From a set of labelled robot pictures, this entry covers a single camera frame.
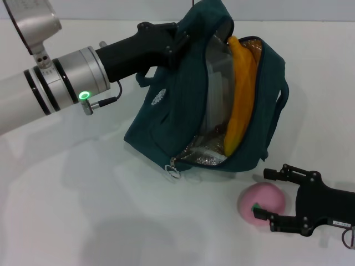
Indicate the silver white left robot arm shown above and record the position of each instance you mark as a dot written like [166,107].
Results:
[41,91]

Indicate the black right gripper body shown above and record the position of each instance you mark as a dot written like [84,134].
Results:
[324,205]

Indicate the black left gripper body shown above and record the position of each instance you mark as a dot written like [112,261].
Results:
[133,52]

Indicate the yellow toy banana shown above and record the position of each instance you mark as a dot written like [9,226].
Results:
[244,91]

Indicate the pink toy peach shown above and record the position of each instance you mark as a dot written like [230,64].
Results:
[263,199]

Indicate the clear blue-rimmed plastic container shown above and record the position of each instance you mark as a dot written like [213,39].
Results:
[219,83]

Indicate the dark teal insulated bag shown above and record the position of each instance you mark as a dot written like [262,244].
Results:
[172,116]

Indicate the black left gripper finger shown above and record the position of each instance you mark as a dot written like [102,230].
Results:
[178,41]
[174,58]

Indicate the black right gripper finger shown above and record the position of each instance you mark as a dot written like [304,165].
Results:
[296,176]
[285,223]

